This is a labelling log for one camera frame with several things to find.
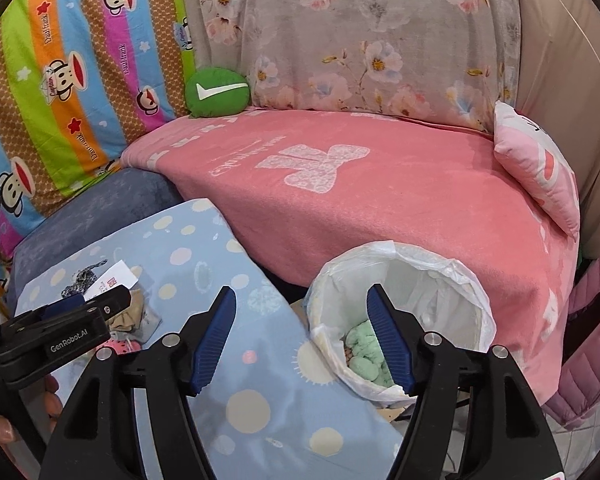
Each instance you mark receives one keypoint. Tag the mint green chunky knit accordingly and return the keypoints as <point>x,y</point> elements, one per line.
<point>364,355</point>

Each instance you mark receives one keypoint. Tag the light blue planet tablecloth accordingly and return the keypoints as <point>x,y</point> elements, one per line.
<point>226,383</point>

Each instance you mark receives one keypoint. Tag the colourful monkey print pillow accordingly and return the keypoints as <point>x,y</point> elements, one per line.
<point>80,80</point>

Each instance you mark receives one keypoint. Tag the pink blanket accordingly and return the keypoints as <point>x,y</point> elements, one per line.
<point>300,187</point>

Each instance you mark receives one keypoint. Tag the blue grey velvet cushion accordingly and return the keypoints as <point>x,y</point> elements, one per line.
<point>123,198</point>

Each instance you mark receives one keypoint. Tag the person's left hand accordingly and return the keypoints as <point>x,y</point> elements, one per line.
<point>53,408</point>

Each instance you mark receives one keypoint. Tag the green round cushion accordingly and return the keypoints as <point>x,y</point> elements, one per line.
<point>216,92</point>

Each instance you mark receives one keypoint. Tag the beige stocking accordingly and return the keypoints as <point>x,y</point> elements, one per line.
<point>129,319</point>

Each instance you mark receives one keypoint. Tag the pink quilted jacket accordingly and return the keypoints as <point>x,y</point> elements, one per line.
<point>578,392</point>

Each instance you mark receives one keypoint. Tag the grey floral pillow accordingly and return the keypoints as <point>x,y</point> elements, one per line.
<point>442,61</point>

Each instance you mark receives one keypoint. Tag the black white patterned hairband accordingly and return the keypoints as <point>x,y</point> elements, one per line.
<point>82,280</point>

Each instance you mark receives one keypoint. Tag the white paper tag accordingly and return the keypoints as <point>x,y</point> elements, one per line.
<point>118,274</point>

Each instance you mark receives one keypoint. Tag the watermelon coin pouch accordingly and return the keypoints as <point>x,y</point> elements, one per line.
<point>120,347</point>

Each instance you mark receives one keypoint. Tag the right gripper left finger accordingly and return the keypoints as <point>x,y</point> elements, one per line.
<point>126,409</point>

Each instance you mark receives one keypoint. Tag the small pink cushion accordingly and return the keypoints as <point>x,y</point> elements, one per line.
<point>531,156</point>

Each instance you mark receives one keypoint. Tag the beige curtain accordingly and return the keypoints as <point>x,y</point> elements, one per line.
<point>559,88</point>

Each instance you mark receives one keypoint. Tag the bin with white liner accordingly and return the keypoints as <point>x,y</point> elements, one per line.
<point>444,295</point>

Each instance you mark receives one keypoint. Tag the grey plastic packet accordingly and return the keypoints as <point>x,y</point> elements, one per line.
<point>149,322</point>

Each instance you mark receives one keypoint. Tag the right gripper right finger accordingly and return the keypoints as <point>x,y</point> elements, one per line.
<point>506,437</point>

